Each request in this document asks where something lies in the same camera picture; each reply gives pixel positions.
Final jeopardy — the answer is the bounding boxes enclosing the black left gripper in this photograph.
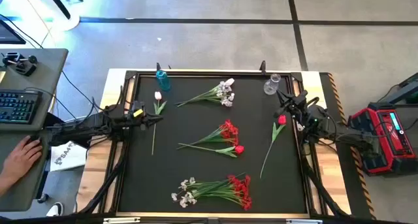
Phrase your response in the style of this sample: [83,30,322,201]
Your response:
[127,101,164,131]

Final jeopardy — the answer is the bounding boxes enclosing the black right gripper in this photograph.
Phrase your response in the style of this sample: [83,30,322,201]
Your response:
[273,89,312,121]

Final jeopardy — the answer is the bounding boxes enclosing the red artificial tulip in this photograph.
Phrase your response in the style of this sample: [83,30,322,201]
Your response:
[259,114,287,179]

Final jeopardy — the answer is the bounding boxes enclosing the pink artificial tulip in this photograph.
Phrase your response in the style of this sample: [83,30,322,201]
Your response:
[151,91,168,156]

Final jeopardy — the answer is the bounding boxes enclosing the large white flower bunch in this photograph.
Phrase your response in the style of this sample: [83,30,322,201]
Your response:
[175,77,236,108]

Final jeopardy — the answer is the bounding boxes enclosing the green flower stems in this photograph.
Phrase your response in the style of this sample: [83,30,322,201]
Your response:
[176,142,246,159]

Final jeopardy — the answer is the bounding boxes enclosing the person's forearm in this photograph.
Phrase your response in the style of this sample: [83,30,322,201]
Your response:
[0,171,14,199]

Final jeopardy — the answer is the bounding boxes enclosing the clear glass vase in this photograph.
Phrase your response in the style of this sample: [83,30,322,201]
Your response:
[263,72,281,96]

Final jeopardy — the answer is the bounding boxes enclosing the teal glass vase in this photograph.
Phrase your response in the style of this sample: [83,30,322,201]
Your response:
[155,69,171,91]

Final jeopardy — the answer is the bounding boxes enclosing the yellow black hazard tape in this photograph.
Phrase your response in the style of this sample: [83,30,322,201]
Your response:
[327,72,376,220]

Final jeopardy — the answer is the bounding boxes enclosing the red flower bunch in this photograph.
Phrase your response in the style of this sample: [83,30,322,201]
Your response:
[192,173,253,212]
[187,119,240,147]

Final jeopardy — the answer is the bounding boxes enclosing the small white flower bunch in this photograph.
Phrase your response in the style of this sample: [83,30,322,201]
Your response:
[170,176,229,209]

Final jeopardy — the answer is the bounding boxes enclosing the white printed paper sheet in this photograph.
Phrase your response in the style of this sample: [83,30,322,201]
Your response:
[49,140,88,172]

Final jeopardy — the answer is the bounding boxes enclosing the red black power station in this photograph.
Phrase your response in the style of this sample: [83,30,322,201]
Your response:
[347,101,418,176]

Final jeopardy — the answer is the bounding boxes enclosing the grey desk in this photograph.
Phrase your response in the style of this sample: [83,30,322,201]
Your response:
[0,48,69,212]

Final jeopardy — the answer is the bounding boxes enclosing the black box with green glow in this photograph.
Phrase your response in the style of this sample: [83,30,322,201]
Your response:
[387,72,418,104]

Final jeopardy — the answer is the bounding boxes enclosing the black white shoe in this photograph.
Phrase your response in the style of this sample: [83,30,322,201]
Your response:
[45,201,65,217]

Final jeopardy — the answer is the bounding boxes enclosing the person's hand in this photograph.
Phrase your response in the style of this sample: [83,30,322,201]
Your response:
[1,135,43,179]

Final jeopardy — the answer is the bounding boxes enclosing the black backlit keyboard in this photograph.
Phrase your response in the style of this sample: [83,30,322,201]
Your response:
[0,89,43,125]

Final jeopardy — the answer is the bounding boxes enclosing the black clamp device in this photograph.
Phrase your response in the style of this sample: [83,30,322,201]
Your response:
[1,51,39,77]

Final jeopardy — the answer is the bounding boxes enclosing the dark computer monitor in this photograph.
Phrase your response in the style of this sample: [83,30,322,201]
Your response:
[0,20,27,45]

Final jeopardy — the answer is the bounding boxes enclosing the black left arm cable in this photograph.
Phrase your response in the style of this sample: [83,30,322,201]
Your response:
[90,95,131,116]

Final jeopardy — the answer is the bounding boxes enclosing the black desk cable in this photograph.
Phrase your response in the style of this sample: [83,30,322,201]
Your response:
[60,70,99,111]

